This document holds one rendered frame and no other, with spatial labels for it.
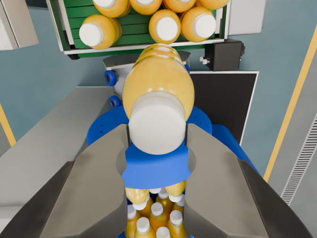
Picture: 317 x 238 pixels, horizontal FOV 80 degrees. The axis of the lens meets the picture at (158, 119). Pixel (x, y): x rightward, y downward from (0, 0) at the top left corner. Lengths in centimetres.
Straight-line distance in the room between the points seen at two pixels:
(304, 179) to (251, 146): 83
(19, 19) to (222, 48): 44
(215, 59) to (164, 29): 18
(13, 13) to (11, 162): 57
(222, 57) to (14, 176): 76
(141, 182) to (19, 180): 53
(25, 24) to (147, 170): 39
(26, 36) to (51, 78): 122
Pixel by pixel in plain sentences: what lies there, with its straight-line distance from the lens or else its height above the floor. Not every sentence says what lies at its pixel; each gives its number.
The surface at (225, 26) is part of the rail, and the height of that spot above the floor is 98.
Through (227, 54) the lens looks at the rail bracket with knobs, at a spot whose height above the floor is 100.
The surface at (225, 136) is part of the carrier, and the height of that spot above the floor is 34.
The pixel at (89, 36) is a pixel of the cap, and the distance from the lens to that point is 40.
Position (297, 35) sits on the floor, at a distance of 184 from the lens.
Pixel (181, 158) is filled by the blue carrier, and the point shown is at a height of 122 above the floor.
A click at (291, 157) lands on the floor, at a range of 240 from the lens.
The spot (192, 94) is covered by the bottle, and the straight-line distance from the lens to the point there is 17.
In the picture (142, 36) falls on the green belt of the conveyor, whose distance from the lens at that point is 59.
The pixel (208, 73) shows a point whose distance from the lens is 144.
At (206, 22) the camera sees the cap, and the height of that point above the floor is 110.
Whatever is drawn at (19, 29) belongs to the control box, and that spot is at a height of 106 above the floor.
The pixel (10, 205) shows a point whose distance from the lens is 74.
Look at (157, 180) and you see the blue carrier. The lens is 36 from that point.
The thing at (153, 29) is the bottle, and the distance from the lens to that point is 42.
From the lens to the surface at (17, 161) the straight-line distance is 91.
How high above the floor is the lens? 149
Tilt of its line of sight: 62 degrees down
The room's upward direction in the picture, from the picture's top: 175 degrees clockwise
